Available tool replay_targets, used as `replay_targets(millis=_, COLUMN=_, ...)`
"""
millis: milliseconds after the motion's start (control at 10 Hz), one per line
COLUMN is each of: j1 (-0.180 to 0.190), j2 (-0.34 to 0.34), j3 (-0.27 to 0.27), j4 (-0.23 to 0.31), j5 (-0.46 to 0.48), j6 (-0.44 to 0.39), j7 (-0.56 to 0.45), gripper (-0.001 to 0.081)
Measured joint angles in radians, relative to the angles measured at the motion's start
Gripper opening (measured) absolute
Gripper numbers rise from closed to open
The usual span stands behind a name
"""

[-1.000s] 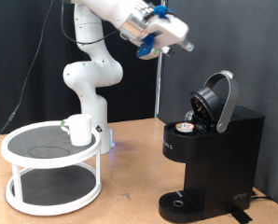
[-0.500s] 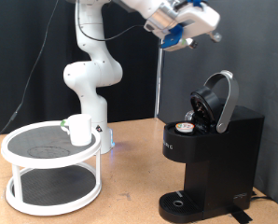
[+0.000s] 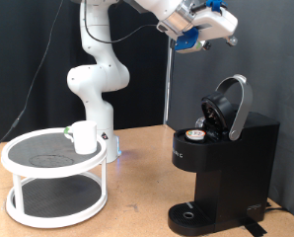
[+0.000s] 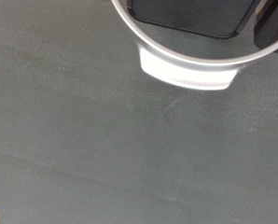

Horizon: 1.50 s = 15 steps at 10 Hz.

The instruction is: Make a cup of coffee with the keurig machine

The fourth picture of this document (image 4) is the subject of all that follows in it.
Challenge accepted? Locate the silver Keurig lid handle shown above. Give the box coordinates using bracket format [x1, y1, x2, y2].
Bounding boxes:
[110, 0, 278, 91]

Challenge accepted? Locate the grey partition board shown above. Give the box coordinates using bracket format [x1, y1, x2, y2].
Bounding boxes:
[0, 0, 278, 224]

